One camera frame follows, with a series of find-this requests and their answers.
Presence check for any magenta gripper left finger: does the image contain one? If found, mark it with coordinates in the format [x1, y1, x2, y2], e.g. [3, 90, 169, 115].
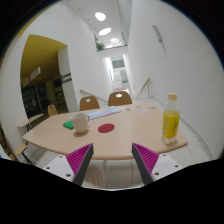
[42, 143, 95, 187]

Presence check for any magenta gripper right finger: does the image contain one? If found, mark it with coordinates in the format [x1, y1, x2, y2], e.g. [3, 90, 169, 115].
[131, 142, 184, 186]

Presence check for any small green object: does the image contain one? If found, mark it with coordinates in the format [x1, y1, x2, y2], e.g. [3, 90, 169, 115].
[63, 121, 74, 130]

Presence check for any white ceramic mug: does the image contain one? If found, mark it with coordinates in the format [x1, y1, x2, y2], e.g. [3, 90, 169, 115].
[70, 112, 90, 133]

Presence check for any red round coaster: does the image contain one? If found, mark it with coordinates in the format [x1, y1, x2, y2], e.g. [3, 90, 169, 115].
[98, 123, 115, 133]

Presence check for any yellow drink plastic bottle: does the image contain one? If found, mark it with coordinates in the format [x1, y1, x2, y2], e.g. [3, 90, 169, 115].
[161, 93, 180, 144]

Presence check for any wooden chair at far left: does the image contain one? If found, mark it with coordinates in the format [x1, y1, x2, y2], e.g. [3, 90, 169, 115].
[48, 104, 58, 116]

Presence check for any light blue paper sheet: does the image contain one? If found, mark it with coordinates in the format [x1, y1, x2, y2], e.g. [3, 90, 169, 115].
[88, 106, 120, 120]

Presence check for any right wooden chair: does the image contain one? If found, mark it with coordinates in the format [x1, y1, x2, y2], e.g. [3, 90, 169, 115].
[108, 91, 132, 106]

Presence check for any wooden side chair with tablet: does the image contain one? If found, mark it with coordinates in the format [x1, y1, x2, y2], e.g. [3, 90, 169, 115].
[14, 113, 43, 164]

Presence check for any wooden stair handrail left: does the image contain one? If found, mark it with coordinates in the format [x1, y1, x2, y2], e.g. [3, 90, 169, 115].
[80, 89, 108, 103]

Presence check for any wooden stair handrail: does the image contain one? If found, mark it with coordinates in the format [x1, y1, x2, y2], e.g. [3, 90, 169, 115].
[80, 89, 108, 103]
[135, 78, 150, 100]

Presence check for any wooden stair handrail right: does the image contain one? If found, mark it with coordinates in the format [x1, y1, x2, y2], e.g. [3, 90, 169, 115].
[135, 78, 150, 100]

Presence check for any hanging red white sign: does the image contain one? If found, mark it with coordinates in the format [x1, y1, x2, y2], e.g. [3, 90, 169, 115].
[22, 67, 41, 87]

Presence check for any potted plant on balcony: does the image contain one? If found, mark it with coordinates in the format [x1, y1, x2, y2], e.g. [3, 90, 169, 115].
[94, 36, 105, 51]

